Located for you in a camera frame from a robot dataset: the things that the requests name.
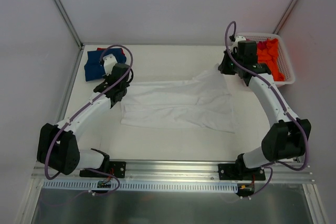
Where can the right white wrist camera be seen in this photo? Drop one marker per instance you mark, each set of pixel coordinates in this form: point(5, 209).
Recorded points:
point(237, 40)

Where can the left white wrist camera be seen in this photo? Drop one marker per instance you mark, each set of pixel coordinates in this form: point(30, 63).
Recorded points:
point(107, 63)

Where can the orange t shirt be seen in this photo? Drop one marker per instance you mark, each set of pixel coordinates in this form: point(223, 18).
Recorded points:
point(270, 56)

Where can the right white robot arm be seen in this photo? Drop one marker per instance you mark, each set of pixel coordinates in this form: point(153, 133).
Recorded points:
point(288, 134)

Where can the folded red t shirt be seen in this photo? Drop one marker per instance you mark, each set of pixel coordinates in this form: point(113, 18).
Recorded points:
point(111, 50)

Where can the aluminium mounting rail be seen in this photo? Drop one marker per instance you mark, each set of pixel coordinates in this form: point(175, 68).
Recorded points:
point(197, 171)

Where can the folded blue t shirt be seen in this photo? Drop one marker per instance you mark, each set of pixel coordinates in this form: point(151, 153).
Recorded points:
point(93, 69)

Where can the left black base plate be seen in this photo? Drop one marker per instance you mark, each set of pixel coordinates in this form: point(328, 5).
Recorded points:
point(116, 168)

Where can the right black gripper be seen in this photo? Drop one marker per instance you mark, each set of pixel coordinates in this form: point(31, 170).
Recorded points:
point(226, 64)

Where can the magenta garment in basket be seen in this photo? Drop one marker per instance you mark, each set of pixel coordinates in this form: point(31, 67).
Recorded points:
point(262, 45)

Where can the white slotted cable duct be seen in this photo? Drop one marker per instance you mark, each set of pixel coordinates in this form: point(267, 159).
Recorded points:
point(141, 186)

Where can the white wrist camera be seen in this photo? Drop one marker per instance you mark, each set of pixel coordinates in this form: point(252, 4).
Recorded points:
point(107, 63)
point(237, 40)

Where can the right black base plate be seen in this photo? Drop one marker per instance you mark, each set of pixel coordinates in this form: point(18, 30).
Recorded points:
point(230, 171)

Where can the white t shirt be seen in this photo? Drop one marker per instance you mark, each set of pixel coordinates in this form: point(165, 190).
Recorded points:
point(202, 102)

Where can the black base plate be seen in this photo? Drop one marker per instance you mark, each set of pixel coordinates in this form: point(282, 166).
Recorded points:
point(116, 168)
point(230, 171)

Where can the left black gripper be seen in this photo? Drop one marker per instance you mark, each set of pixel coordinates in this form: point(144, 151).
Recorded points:
point(116, 96)

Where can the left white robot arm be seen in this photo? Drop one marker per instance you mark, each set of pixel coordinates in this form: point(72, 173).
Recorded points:
point(58, 144)

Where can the white plastic basket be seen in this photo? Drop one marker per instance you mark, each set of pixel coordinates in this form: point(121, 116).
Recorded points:
point(283, 61)

